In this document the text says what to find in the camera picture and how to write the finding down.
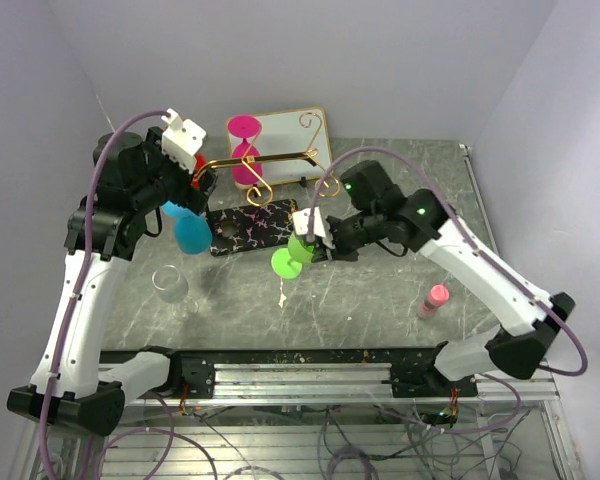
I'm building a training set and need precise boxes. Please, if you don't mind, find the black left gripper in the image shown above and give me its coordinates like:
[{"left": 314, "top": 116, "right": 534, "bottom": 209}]
[{"left": 132, "top": 125, "right": 218, "bottom": 214}]

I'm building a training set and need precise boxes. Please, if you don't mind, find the red plastic wine glass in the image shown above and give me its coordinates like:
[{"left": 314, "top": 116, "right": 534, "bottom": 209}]
[{"left": 191, "top": 153, "right": 206, "bottom": 190}]

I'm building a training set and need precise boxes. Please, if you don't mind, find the blue plastic wine glass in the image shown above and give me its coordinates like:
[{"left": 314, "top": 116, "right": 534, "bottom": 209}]
[{"left": 162, "top": 201, "right": 212, "bottom": 255}]

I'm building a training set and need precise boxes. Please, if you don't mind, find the green plastic wine glass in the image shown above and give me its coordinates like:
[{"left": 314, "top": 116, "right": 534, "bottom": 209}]
[{"left": 271, "top": 234, "right": 315, "bottom": 280}]

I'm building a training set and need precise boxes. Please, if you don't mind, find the pink plastic wine glass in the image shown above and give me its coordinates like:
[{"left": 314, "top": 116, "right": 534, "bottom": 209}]
[{"left": 227, "top": 115, "right": 261, "bottom": 187}]

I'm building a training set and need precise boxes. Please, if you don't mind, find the clear stemmed wine glass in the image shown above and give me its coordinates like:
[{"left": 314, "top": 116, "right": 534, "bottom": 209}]
[{"left": 151, "top": 265, "right": 198, "bottom": 320}]

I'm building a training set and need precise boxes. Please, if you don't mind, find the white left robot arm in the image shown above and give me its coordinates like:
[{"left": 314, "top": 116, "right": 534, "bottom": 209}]
[{"left": 7, "top": 126, "right": 216, "bottom": 436}]

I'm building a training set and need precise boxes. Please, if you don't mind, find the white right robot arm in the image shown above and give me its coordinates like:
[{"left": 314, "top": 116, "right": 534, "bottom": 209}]
[{"left": 325, "top": 160, "right": 575, "bottom": 396}]

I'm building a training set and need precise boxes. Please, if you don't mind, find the gold framed mirror tray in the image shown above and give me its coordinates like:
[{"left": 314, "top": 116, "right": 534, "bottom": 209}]
[{"left": 226, "top": 107, "right": 332, "bottom": 186}]

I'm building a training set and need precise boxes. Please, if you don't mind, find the small pink capped bottle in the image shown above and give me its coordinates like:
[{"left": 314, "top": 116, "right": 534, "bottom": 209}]
[{"left": 417, "top": 284, "right": 450, "bottom": 319}]

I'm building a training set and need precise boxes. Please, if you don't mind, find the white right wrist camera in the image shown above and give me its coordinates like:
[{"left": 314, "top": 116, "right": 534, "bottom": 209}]
[{"left": 291, "top": 207, "right": 335, "bottom": 249}]

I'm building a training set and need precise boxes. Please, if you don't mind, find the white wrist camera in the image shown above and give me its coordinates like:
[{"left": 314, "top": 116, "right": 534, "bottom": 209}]
[
  {"left": 161, "top": 109, "right": 207, "bottom": 174},
  {"left": 291, "top": 207, "right": 335, "bottom": 249}
]

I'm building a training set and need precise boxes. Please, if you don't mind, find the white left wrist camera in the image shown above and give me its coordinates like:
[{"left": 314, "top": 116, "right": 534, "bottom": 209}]
[{"left": 161, "top": 109, "right": 207, "bottom": 174}]

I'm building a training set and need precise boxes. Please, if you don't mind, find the gold wire wine glass rack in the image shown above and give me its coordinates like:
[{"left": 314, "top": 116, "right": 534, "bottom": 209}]
[{"left": 192, "top": 112, "right": 341, "bottom": 258}]

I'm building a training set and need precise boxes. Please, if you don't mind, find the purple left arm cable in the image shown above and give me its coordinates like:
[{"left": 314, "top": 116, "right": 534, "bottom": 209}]
[{"left": 37, "top": 109, "right": 219, "bottom": 480}]

